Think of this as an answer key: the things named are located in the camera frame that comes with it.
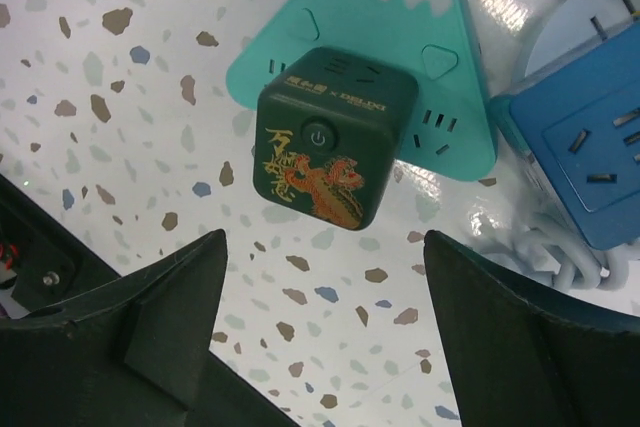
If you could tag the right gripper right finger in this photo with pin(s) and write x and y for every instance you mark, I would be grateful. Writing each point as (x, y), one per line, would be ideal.
(522, 354)

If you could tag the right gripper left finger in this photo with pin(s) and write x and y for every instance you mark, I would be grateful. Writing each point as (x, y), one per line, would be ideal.
(129, 353)

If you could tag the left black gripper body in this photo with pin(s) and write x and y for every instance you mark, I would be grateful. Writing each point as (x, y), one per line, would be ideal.
(42, 263)

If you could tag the blue cube socket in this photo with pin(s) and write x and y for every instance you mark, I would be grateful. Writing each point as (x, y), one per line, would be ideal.
(576, 121)

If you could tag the dark green dragon cube socket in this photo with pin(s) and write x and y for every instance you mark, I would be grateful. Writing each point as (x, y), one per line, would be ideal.
(328, 130)

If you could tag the teal triangular power strip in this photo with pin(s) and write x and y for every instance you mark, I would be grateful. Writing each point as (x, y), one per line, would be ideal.
(434, 40)

